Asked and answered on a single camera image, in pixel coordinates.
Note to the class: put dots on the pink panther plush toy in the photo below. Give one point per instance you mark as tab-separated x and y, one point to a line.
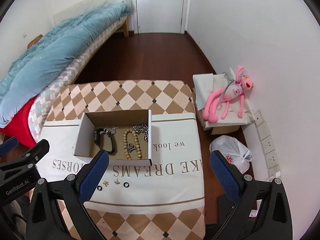
235	89

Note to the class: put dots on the cardboard box under cloth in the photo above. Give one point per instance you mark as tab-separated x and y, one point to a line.
215	130

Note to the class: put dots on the white plastic bag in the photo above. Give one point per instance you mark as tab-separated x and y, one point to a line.
234	152

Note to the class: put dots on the white power strip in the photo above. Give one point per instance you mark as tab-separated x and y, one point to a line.
267	145

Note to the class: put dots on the wooden bed frame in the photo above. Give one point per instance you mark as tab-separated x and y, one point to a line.
121	26

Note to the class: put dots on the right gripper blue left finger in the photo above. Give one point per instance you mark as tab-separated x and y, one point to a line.
90	175

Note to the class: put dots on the red bed sheet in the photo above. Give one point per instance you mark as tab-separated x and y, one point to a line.
19	128

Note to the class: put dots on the open cardboard box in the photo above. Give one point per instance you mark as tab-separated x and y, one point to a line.
132	137

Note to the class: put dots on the white cloth on boxes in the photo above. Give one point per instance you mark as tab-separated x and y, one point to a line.
205	84

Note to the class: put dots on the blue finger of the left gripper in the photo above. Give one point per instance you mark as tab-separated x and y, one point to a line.
8	145

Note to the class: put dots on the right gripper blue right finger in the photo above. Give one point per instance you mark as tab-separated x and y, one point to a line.
228	176

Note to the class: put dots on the black smart watch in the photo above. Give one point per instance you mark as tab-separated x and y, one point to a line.
101	135

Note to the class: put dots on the blue quilt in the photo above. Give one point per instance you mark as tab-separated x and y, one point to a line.
43	62

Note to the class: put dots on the white door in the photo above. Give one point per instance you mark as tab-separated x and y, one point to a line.
160	16

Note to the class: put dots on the checkered mattress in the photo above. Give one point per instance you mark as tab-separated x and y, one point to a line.
44	101

